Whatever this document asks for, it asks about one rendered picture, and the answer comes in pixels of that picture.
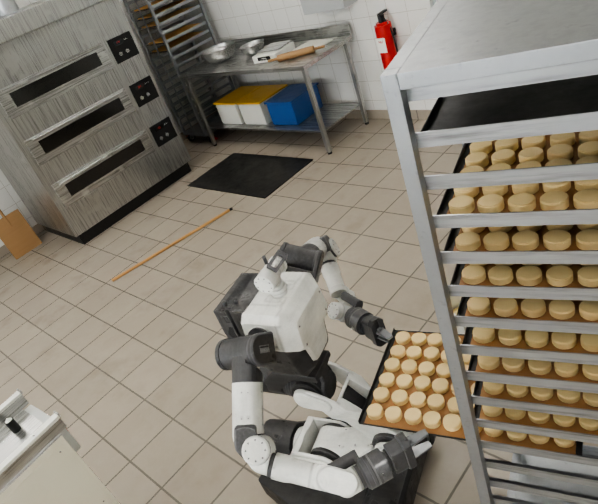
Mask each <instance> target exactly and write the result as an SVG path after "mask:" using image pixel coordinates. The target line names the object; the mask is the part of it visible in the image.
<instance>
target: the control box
mask: <svg viewBox="0 0 598 504"><path fill-rule="evenodd" d="M25 411H26V412H28V413H29V414H31V415H32V416H34V417H36V418H37V419H39V420H40V421H42V422H43V423H44V422H45V421H47V420H48V419H49V418H50V417H51V416H49V415H48V414H46V413H44V412H43V411H41V410H39V409H38V408H36V407H35V406H33V405H29V406H28V407H27V408H26V409H25ZM60 434H62V436H63V437H64V439H65V440H66V441H67V442H68V443H69V444H70V446H71V447H72V448H73V449H74V450H75V451H76V452H77V451H78V450H79V449H80V448H81V446H80V444H78V442H77V441H76V440H75V439H74V438H73V436H72V435H71V434H70V433H69V432H68V430H67V429H66V428H65V429H64V430H63V431H62V432H61V433H60Z"/></svg>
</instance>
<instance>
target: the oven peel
mask: <svg viewBox="0 0 598 504"><path fill-rule="evenodd" d="M0 215H1V216H2V217H3V218H1V219H0V239H1V240H2V242H3V243H4V244H5V246H6V247H7V248H8V250H9V251H10V252H11V253H12V255H13V256H14V257H15V259H16V260H17V259H19V258H20V257H22V256H23V255H25V254H26V253H28V252H29V251H31V250H32V249H34V248H36V247H37V246H39V245H40V244H42V242H41V240H40V239H39V237H38V236H37V235H36V233H35V232H34V231H33V229H32V228H31V226H30V225H29V224H28V222H27V221H26V220H25V218H24V217H23V215H22V214H21V213H20V211H19V210H18V209H16V210H14V211H13V212H11V213H9V214H8V215H6V216H5V215H4V214H3V212H2V211H1V210H0Z"/></svg>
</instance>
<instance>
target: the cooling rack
mask: <svg viewBox="0 0 598 504"><path fill-rule="evenodd" d="M134 1H135V3H136V5H137V8H138V10H139V12H140V14H141V17H142V19H143V21H144V23H145V26H146V28H147V30H148V32H149V35H150V37H151V39H152V41H153V44H154V46H155V48H156V50H157V53H158V55H159V57H160V59H161V62H162V64H163V66H164V68H165V71H166V73H167V75H168V77H169V80H170V82H171V84H172V86H173V89H174V91H175V93H176V95H177V98H178V100H179V102H180V104H181V107H182V109H183V111H184V113H185V116H186V118H187V120H188V122H189V125H190V127H191V128H190V129H188V130H186V131H185V129H184V127H181V124H182V122H181V120H178V117H179V115H178V113H175V112H174V111H175V110H176V109H175V106H172V105H171V104H172V103H173V102H172V100H171V99H169V98H168V97H169V96H170V95H169V93H168V92H165V89H166V87H165V84H164V85H162V83H161V82H163V80H162V78H161V77H160V78H159V76H158V75H159V74H160V73H159V71H158V70H155V67H156V64H155V62H152V61H151V60H152V59H153V58H152V56H151V54H150V55H149V54H148V52H149V49H148V47H145V46H144V44H146V42H145V40H144V38H143V39H141V37H140V36H142V33H141V31H138V30H137V28H138V25H137V22H135V23H134V21H133V20H134V19H135V18H134V16H133V14H130V13H129V11H131V9H130V7H129V5H128V6H126V4H125V3H127V0H123V2H124V5H125V7H126V9H127V11H128V13H129V16H130V18H131V20H132V22H133V24H134V26H135V29H136V31H137V33H138V35H139V37H140V40H141V42H142V44H143V46H144V48H145V51H146V53H147V55H148V57H149V59H150V62H151V64H152V66H153V68H154V70H155V73H156V75H157V77H158V79H159V81H160V84H161V86H162V88H163V90H164V92H165V95H166V97H167V99H168V101H169V103H170V105H171V108H172V110H173V112H174V114H175V116H176V119H177V121H178V123H179V125H180V127H181V130H182V132H183V134H184V135H190V137H191V139H192V138H194V136H203V137H206V136H209V135H208V133H207V130H206V128H205V126H203V124H204V123H203V121H201V119H200V116H199V114H198V112H197V109H196V107H195V105H194V103H193V100H192V98H191V96H190V93H189V91H188V89H187V86H186V84H185V82H184V79H180V77H179V75H181V72H180V70H179V68H178V65H177V63H176V61H175V58H174V56H173V54H172V51H171V49H170V47H169V45H168V42H167V40H166V38H165V35H164V33H163V31H162V28H161V26H160V24H159V21H158V19H157V17H156V14H155V12H154V10H153V7H152V5H151V3H150V0H145V1H146V3H147V5H148V8H149V10H150V12H151V15H152V17H153V19H154V22H155V24H156V26H157V28H158V31H159V33H160V35H161V38H162V40H163V42H164V45H165V47H166V49H167V51H168V54H169V56H170V58H171V61H172V63H173V65H174V68H175V70H176V72H177V74H178V77H179V79H180V81H181V84H182V86H183V88H184V91H185V93H186V95H187V97H188V100H189V102H190V104H191V107H192V109H193V111H194V114H195V116H196V118H197V120H198V124H196V125H195V126H193V127H192V126H191V123H190V121H189V119H188V117H187V114H186V112H185V110H184V108H183V105H182V103H181V101H180V99H179V96H178V94H177V92H176V90H175V87H174V85H173V83H172V80H171V78H170V76H169V74H168V71H167V69H166V67H165V65H164V62H163V60H162V58H161V56H160V53H159V51H158V49H157V47H156V44H155V42H154V40H153V38H152V35H151V33H150V31H149V29H148V26H147V24H146V22H145V20H144V17H143V15H142V13H141V11H140V8H139V6H138V4H137V2H136V0H134ZM218 114H219V113H218V111H217V112H216V113H214V114H212V115H211V116H209V117H208V118H206V119H207V121H209V120H210V119H212V118H214V117H215V116H217V115H218ZM220 120H221V118H220V117H218V118H217V119H215V120H214V121H212V122H210V123H209V126H212V125H213V124H215V123H217V122H218V121H220ZM200 127H201V128H200Z"/></svg>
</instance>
